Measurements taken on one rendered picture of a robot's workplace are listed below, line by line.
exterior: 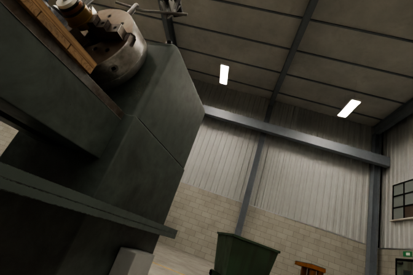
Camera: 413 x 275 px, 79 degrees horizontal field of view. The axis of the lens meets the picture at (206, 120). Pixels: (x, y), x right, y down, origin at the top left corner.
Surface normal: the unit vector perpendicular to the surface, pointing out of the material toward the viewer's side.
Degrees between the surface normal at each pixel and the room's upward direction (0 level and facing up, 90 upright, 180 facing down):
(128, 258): 90
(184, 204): 90
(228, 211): 90
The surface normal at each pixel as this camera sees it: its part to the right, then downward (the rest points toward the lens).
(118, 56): 0.70, 0.52
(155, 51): -0.22, -0.49
